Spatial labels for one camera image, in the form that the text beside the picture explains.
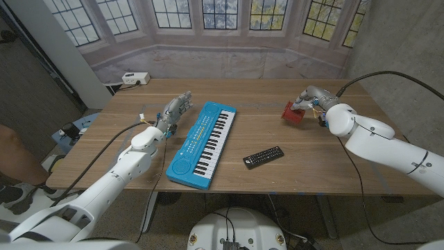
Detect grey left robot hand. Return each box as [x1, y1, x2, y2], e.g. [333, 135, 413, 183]
[155, 91, 194, 138]

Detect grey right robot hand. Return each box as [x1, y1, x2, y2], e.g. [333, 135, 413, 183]
[290, 85, 341, 112]

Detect red speckled enamel cup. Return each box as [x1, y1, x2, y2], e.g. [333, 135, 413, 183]
[280, 101, 307, 125]

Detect blue toy piano keyboard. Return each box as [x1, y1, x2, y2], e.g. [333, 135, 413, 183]
[166, 101, 237, 190]

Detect black TV remote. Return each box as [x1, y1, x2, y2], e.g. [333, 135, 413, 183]
[242, 146, 285, 170]

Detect white power strip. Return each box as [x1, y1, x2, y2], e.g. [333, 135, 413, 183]
[121, 72, 151, 85]

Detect printed window backdrop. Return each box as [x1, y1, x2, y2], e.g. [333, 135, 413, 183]
[41, 0, 372, 85]

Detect blue stool with black device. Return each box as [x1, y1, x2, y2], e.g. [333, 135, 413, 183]
[51, 112, 101, 154]

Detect grey table leg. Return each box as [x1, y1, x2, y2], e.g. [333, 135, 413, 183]
[139, 191, 159, 233]
[316, 194, 339, 240]

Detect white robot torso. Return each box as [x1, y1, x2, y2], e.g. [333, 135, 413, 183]
[187, 207, 288, 250]

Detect person's bare leg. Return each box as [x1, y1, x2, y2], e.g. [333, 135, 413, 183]
[0, 124, 42, 185]

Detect grey and black shoe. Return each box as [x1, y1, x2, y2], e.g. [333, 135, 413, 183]
[0, 181, 58, 215]

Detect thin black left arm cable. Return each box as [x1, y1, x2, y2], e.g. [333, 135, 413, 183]
[133, 137, 168, 244]

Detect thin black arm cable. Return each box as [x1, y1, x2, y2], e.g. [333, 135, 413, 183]
[336, 135, 429, 246]
[133, 137, 168, 244]

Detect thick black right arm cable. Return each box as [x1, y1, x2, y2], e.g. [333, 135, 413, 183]
[335, 70, 444, 102]

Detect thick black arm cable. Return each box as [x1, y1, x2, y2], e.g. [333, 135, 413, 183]
[50, 120, 155, 208]
[335, 70, 444, 102]

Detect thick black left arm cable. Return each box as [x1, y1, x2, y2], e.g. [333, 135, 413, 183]
[50, 120, 155, 208]

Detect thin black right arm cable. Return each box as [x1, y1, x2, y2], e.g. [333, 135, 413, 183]
[336, 135, 429, 246]

